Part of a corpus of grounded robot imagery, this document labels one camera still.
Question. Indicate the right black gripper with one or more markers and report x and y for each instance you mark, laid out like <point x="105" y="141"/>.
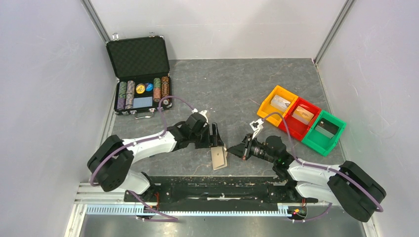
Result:
<point x="243" y="149"/>

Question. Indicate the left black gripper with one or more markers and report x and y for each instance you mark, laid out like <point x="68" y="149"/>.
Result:
<point x="216" y="140"/>

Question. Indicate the beige leather card holder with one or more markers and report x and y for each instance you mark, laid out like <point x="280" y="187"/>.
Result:
<point x="219" y="157"/>

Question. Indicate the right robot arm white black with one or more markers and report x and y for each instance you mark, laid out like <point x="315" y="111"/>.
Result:
<point x="346" y="185"/>

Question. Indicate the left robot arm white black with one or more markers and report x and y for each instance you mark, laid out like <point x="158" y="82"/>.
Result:
<point x="111" y="163"/>

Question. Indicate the card deck in yellow bin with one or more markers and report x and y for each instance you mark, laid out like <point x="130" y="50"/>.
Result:
<point x="280" y="103"/>

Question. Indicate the card deck in red bin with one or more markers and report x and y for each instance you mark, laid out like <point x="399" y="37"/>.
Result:
<point x="302" y="115"/>

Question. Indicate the blue playing card deck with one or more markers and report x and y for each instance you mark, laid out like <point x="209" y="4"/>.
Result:
<point x="142" y="102"/>

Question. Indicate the card deck in green bin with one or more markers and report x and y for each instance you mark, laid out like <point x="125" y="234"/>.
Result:
<point x="326" y="128"/>

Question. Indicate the yellow plastic bin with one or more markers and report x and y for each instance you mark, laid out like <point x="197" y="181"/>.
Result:
<point x="265" y="108"/>

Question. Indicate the red plastic bin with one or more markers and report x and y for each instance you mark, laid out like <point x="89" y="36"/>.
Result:
<point x="297" y="129"/>

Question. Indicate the brown orange chip stack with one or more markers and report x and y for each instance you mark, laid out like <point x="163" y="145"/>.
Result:
<point x="165" y="89"/>

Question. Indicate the green plastic bin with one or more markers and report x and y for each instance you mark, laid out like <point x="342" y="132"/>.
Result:
<point x="320" y="143"/>

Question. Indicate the green orange chip stack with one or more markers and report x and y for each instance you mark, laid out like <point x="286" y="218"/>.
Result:
<point x="157" y="94"/>

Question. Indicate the blue dealer button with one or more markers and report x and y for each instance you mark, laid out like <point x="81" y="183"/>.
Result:
<point x="149" y="87"/>

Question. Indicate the yellow dealer button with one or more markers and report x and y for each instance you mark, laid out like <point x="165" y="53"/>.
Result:
<point x="140" y="88"/>

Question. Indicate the grey purple chip stack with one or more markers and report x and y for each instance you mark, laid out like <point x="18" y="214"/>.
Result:
<point x="130" y="94"/>

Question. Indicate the green purple chip stack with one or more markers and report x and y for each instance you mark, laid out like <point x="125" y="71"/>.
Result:
<point x="121" y="101"/>

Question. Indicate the black poker chip case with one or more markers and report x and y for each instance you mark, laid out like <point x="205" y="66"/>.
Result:
<point x="140" y="60"/>

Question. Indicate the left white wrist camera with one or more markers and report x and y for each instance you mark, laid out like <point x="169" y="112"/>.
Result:
<point x="200" y="115"/>

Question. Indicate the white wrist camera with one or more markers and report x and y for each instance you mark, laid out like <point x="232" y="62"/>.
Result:
<point x="257" y="127"/>
<point x="200" y="115"/>

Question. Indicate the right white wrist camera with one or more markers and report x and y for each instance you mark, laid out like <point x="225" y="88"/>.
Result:
<point x="257" y="127"/>

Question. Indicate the white slotted cable duct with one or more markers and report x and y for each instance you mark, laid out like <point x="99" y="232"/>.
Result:
<point x="133" y="209"/>

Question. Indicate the right aluminium frame post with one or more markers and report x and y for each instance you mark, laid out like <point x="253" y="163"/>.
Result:
<point x="347" y="6"/>

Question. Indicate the aluminium frame post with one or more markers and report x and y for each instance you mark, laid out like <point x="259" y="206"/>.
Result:
<point x="347" y="6"/>
<point x="96" y="20"/>

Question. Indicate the left aluminium frame post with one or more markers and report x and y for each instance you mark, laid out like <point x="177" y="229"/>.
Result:
<point x="96" y="20"/>

